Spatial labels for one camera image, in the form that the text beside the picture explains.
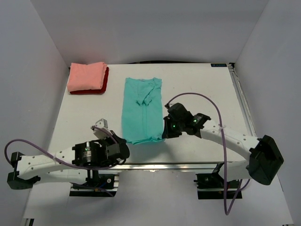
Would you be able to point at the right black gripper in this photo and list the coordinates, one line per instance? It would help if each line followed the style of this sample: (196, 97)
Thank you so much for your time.
(167, 128)

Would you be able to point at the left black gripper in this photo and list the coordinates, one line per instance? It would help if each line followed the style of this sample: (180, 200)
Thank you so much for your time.
(122, 149)

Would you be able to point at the teal t-shirt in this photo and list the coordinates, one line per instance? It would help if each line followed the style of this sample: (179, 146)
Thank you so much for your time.
(142, 112)

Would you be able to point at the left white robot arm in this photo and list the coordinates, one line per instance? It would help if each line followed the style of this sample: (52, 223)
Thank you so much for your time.
(46, 168)

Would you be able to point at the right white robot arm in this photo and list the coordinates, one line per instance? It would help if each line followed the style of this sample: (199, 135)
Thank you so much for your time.
(261, 156)

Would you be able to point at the black strip behind table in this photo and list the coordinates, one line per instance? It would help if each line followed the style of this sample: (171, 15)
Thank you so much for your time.
(175, 62)

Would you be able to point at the folded red t-shirt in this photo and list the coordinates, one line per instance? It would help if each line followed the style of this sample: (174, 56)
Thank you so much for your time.
(94, 91)

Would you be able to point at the folded pink t-shirt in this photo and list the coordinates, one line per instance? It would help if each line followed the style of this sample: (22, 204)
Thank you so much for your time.
(83, 77)

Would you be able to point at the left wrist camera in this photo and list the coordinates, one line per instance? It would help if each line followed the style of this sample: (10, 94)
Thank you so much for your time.
(100, 129)

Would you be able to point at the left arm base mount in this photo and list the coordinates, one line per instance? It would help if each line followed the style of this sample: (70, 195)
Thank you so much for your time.
(96, 185)

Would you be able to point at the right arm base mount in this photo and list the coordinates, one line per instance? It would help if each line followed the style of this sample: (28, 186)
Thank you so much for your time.
(210, 185)

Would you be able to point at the aluminium front rail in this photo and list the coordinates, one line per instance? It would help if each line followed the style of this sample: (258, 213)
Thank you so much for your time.
(166, 166)

